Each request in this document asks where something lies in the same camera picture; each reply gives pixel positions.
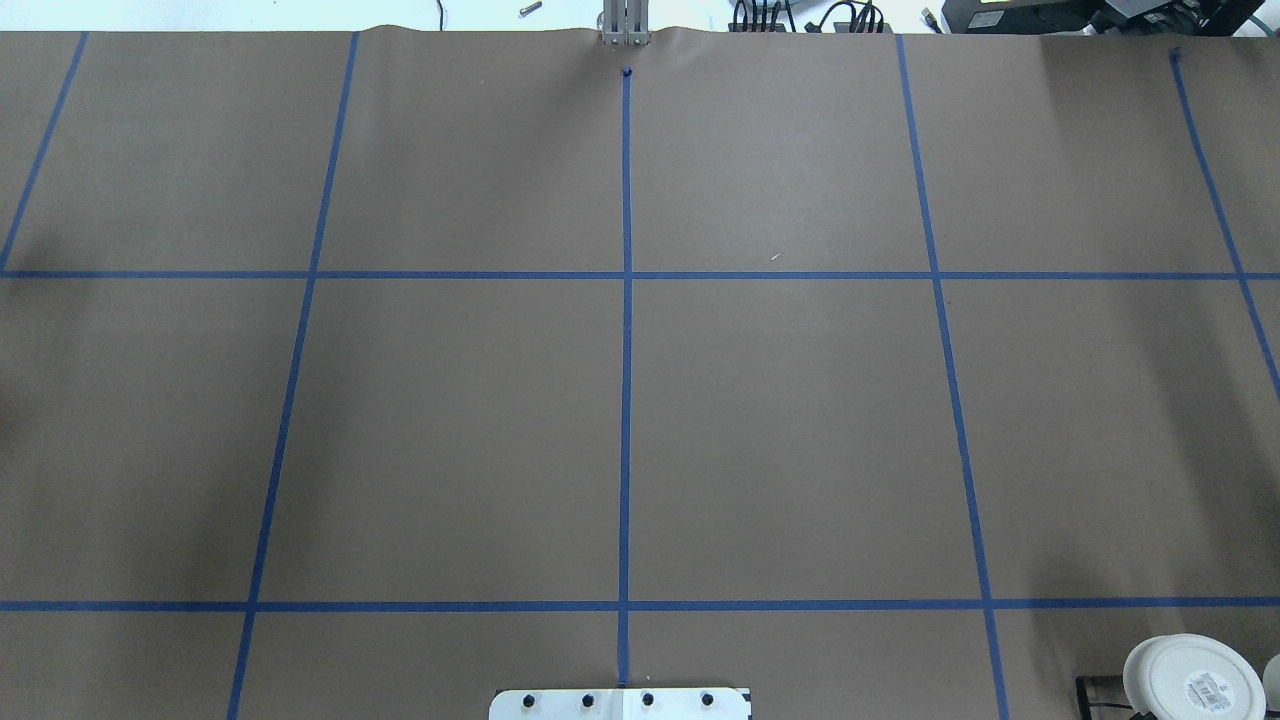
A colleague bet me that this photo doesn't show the white ribbed cup on rack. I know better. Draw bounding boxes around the white ribbed cup on rack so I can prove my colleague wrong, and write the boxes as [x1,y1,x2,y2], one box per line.
[1123,633,1268,719]

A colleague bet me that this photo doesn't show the black device top corner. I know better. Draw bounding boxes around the black device top corner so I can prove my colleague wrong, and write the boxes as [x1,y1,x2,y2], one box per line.
[940,1,1277,37]

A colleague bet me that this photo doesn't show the aluminium frame post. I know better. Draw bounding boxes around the aluminium frame post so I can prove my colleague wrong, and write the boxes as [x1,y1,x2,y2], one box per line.
[598,0,652,47]

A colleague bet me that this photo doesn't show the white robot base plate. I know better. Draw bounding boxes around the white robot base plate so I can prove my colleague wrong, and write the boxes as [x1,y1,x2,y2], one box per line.
[488,687,754,719]

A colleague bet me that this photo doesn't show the black cables on table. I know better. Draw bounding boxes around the black cables on table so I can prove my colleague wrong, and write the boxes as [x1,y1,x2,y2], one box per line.
[730,0,893,35]

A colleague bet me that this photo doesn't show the black wire cup rack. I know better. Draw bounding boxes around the black wire cup rack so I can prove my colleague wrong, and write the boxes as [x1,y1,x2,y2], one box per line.
[1074,675,1153,720]

